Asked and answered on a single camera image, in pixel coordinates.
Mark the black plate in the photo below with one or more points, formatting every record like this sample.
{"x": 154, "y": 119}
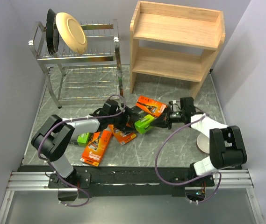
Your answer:
{"x": 52, "y": 33}

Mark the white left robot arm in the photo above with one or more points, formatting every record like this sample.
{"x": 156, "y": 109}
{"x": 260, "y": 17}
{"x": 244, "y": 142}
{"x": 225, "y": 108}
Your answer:
{"x": 52, "y": 139}

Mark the chrome dish rack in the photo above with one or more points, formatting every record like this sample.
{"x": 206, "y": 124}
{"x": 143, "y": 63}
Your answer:
{"x": 73, "y": 78}

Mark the black green razor box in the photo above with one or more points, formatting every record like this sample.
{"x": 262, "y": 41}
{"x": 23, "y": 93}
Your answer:
{"x": 82, "y": 140}
{"x": 140, "y": 120}

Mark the white small bowl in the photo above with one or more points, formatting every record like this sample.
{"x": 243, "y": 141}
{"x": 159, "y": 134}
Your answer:
{"x": 202, "y": 143}

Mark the orange razor box right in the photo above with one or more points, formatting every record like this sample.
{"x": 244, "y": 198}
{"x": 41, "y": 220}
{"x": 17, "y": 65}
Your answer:
{"x": 151, "y": 106}

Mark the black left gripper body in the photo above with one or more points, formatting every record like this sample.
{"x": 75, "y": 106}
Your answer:
{"x": 120, "y": 120}

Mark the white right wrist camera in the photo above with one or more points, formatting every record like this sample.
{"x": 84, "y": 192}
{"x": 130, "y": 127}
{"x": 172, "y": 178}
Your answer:
{"x": 173, "y": 102}

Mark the beige wooden plate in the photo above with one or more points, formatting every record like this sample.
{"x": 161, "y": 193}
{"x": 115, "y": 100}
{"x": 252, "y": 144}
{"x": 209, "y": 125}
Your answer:
{"x": 71, "y": 32}

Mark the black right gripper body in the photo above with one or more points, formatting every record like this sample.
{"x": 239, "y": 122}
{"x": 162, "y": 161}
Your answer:
{"x": 174, "y": 117}

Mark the orange razor box left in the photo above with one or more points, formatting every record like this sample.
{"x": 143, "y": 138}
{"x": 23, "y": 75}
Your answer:
{"x": 96, "y": 147}

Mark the orange razor box middle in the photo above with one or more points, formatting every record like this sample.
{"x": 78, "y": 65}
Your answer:
{"x": 121, "y": 137}

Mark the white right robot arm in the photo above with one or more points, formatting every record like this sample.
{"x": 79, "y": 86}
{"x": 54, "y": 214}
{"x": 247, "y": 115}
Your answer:
{"x": 226, "y": 145}

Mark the wooden two-tier shelf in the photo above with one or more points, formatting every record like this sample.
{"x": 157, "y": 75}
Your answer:
{"x": 178, "y": 26}

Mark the orange razor box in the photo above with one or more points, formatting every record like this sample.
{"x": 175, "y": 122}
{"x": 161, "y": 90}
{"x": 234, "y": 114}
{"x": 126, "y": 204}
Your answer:
{"x": 151, "y": 106}
{"x": 96, "y": 147}
{"x": 121, "y": 137}

